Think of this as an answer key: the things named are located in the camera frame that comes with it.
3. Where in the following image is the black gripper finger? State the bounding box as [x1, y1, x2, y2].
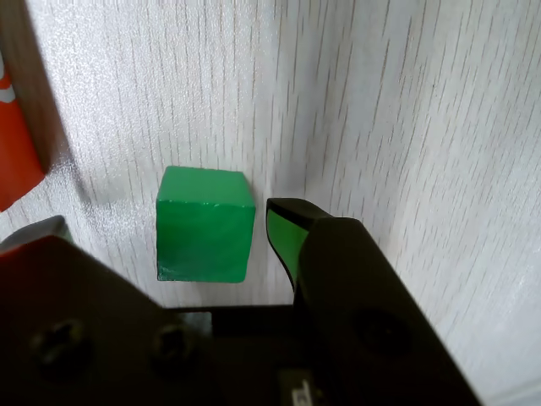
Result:
[0, 214, 232, 406]
[265, 197, 484, 406]

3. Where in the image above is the red and white matchbox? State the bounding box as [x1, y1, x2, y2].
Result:
[0, 0, 69, 213]

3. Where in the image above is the green wooden cube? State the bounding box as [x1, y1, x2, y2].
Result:
[156, 165, 257, 284]

